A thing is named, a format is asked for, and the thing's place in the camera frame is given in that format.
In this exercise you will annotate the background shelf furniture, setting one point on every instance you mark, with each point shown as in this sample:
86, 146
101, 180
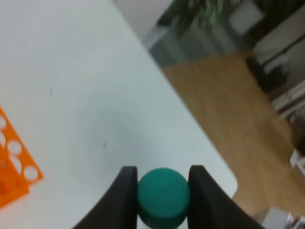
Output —
272, 74

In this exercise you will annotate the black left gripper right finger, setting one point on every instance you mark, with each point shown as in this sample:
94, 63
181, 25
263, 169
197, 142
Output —
211, 208

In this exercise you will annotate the teal-capped test tube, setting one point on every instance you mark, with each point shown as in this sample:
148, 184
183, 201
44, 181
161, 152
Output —
163, 199

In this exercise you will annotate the green potted plant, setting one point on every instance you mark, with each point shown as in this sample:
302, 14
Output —
205, 13

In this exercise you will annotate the orange test tube rack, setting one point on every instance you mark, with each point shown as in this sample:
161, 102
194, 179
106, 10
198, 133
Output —
18, 170

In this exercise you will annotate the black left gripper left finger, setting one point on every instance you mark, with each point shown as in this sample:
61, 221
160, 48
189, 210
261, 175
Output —
117, 209

